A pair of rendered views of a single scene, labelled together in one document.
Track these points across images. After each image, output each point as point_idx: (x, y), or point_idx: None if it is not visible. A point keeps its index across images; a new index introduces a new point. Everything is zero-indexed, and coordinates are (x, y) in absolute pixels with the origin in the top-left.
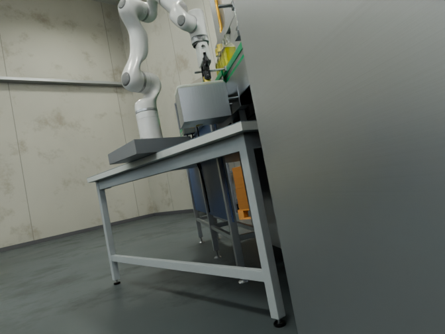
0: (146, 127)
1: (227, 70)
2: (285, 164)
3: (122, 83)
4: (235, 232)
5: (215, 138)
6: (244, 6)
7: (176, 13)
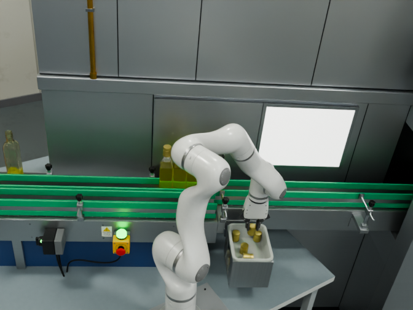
0: (195, 309)
1: (225, 195)
2: (410, 307)
3: (196, 280)
4: None
5: (310, 293)
6: None
7: (282, 187)
